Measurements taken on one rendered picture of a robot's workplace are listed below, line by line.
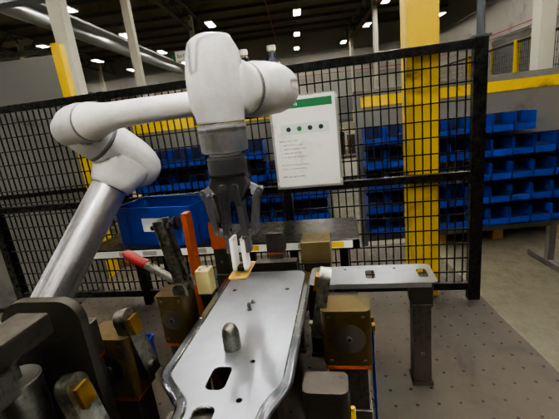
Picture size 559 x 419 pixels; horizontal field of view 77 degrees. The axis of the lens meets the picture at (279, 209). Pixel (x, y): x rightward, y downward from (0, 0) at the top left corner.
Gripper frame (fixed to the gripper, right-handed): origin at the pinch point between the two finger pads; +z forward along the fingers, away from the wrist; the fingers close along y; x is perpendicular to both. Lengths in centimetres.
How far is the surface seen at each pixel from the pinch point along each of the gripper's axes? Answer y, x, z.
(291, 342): -10.9, 10.7, 13.5
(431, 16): -50, -58, -50
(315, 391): -15.9, 21.6, 14.3
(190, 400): 2.5, 25.1, 13.4
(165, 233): 14.8, 1.7, -5.5
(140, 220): 45, -36, 2
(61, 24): 287, -337, -154
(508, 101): -139, -219, -18
